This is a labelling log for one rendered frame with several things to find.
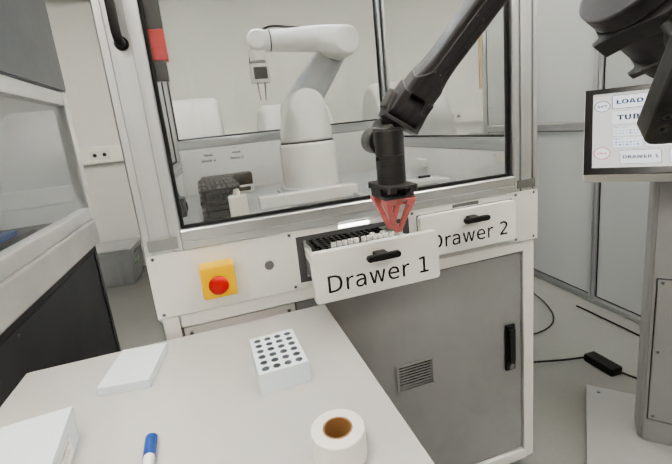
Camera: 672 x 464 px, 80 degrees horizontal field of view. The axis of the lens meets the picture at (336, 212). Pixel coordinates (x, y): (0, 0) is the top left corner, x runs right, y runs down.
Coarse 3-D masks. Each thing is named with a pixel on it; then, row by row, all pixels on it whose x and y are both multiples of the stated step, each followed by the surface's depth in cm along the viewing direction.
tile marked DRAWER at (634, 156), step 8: (624, 152) 113; (632, 152) 112; (640, 152) 111; (648, 152) 110; (656, 152) 110; (624, 160) 112; (632, 160) 112; (640, 160) 111; (648, 160) 110; (656, 160) 109
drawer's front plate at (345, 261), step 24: (384, 240) 84; (408, 240) 86; (432, 240) 88; (312, 264) 80; (336, 264) 82; (360, 264) 84; (384, 264) 85; (432, 264) 89; (336, 288) 83; (360, 288) 85; (384, 288) 86
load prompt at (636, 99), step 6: (612, 96) 122; (618, 96) 122; (624, 96) 121; (630, 96) 120; (636, 96) 119; (642, 96) 118; (612, 102) 122; (618, 102) 121; (624, 102) 120; (630, 102) 119; (636, 102) 118; (642, 102) 117; (612, 108) 121; (618, 108) 120
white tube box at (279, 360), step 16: (272, 336) 76; (288, 336) 75; (256, 352) 71; (272, 352) 71; (288, 352) 70; (256, 368) 67; (272, 368) 66; (288, 368) 66; (304, 368) 67; (272, 384) 65; (288, 384) 66
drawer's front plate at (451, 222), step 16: (464, 208) 105; (480, 208) 105; (496, 208) 107; (512, 208) 108; (432, 224) 102; (448, 224) 103; (464, 224) 105; (480, 224) 106; (496, 224) 108; (512, 224) 109; (448, 240) 104; (464, 240) 105; (480, 240) 107; (496, 240) 109
